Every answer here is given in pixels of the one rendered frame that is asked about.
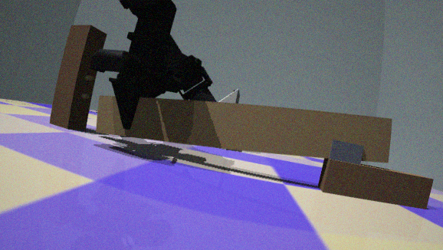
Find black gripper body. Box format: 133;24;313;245
90;25;179;93

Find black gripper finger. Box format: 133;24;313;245
109;77;150;130
140;87;166;98

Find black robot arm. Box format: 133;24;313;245
119;0;217;102

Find long wooden rail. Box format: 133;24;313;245
96;95;392;163

